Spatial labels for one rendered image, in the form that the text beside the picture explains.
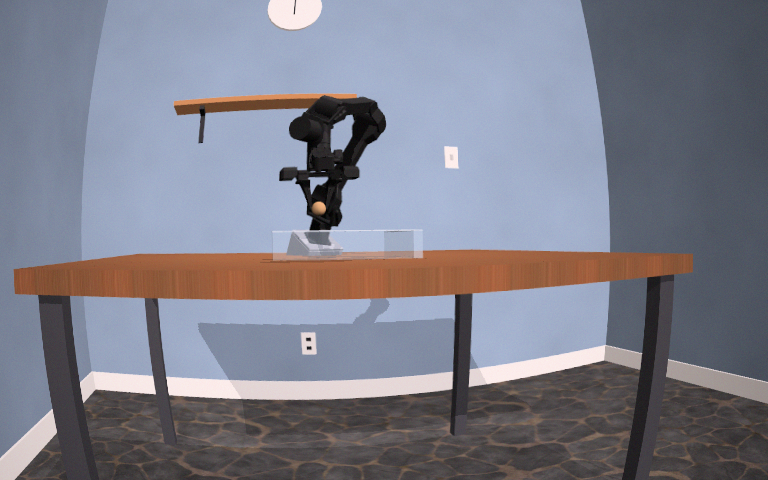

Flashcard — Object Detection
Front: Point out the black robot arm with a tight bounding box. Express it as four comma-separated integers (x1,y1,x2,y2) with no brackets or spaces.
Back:
289,95,386,230

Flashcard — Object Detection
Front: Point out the peach ball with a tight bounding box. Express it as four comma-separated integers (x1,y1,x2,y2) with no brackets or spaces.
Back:
312,202,326,216

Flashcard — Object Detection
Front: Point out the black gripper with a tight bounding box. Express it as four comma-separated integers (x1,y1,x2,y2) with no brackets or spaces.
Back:
279,143,360,210

